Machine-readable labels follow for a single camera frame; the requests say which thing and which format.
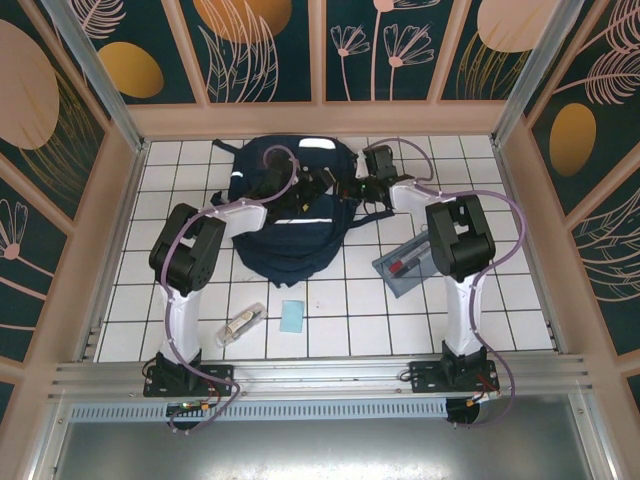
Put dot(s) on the navy blue backpack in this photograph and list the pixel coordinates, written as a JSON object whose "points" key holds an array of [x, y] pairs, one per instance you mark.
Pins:
{"points": [[295, 245]]}

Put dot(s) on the grey pencil case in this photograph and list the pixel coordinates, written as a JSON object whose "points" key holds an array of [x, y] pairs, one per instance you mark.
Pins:
{"points": [[405, 280]]}

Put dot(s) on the light blue sticky note pad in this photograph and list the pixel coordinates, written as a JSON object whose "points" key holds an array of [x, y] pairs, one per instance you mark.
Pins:
{"points": [[292, 316]]}

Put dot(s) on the clear plastic stationery case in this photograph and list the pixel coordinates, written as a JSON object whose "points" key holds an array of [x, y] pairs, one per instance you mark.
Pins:
{"points": [[242, 324]]}

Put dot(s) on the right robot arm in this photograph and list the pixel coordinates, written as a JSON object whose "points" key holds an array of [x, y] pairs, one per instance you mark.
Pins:
{"points": [[460, 240]]}

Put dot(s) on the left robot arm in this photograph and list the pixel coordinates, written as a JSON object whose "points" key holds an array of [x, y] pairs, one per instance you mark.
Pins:
{"points": [[185, 250]]}

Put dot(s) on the red capped marker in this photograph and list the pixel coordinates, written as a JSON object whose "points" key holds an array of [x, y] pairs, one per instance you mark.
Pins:
{"points": [[397, 263]]}

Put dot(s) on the black pen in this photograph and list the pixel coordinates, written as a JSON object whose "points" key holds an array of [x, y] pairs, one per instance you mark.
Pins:
{"points": [[415, 264]]}

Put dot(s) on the grey metal sheet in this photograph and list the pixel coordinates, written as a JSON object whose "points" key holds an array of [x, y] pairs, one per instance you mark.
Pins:
{"points": [[325, 450]]}

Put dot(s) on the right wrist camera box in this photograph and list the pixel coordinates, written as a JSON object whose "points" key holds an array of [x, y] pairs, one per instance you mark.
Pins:
{"points": [[361, 167]]}

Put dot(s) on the right table side rail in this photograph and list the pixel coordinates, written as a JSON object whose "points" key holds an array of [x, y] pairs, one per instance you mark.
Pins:
{"points": [[514, 200]]}

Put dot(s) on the table side rail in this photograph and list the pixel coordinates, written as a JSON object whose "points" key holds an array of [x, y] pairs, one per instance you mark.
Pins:
{"points": [[125, 215], [514, 200]]}

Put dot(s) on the left table side rail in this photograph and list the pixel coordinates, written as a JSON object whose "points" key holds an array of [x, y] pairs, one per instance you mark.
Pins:
{"points": [[125, 215]]}

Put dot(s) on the aluminium mounting rail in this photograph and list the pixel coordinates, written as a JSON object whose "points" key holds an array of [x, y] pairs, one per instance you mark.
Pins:
{"points": [[325, 375]]}

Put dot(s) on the right aluminium corner post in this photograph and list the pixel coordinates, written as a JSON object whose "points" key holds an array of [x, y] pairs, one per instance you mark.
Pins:
{"points": [[539, 75]]}

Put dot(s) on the aluminium corner post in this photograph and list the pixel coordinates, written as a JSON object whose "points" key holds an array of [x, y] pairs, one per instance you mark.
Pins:
{"points": [[539, 75], [100, 75]]}

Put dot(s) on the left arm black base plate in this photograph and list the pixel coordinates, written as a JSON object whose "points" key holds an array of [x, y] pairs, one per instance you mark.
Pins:
{"points": [[217, 380]]}

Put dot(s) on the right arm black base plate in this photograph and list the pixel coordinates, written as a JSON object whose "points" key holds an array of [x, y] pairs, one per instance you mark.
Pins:
{"points": [[425, 377]]}

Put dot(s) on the left aluminium corner post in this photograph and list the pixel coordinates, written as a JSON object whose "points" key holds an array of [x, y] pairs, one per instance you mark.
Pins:
{"points": [[100, 75]]}

